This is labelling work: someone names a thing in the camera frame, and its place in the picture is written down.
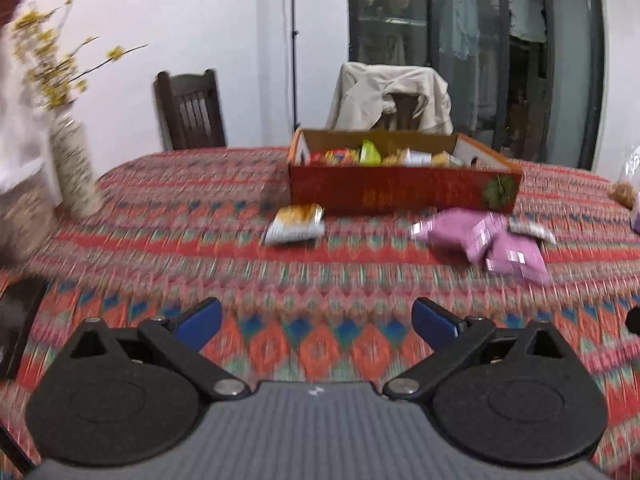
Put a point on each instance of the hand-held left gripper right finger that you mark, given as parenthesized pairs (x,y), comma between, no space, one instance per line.
(434,322)

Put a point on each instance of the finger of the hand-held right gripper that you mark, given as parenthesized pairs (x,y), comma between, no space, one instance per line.
(635,321)

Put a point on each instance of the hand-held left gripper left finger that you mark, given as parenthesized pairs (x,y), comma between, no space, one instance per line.
(200,321)

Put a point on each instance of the red cardboard box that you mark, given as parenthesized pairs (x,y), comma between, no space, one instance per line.
(400,190)

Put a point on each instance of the orange white cracker packet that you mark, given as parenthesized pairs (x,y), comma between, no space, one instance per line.
(405,158)

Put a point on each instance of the green snack packet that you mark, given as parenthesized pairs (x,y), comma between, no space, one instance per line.
(370,152)

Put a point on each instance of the clear bag of snacks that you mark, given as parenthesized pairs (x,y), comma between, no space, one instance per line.
(627,192)

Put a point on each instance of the pink snack packet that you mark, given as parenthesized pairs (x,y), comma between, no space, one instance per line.
(450,232)
(517,260)

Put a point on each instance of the purple bag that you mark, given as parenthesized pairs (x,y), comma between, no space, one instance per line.
(636,217)

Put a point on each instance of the red patterned tablecloth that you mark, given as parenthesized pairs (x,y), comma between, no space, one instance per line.
(320,280)

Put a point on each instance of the silver orange snack packet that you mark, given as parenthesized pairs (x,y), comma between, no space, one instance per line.
(295,225)

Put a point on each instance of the small white snack packet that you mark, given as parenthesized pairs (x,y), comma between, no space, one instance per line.
(532,230)

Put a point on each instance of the black flat object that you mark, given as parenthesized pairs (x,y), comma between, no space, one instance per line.
(20,320)

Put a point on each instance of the red yellow snack packet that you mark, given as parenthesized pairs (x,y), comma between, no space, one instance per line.
(335,155)

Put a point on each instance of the speckled tall vase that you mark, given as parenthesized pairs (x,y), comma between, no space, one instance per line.
(75,170)

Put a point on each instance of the dark wooden chair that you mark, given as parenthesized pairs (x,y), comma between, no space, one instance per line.
(190,110)

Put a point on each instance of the wooden chair under jacket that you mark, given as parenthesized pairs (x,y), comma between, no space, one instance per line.
(405,110)

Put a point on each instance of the beige jacket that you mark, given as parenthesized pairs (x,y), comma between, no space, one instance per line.
(360,95)

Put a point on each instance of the glass sliding door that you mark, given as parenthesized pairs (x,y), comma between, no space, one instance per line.
(570,85)

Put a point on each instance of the white cloth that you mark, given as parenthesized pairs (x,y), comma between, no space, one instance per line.
(15,125)

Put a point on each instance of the black floor lamp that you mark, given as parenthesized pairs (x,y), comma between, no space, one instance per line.
(294,60)

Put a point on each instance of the yellow flower branches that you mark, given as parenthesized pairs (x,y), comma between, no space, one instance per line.
(52,75)

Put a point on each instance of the hanging pale garment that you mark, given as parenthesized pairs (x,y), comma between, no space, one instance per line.
(457,15)

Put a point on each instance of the hanging white garment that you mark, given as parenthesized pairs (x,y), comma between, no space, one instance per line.
(527,15)

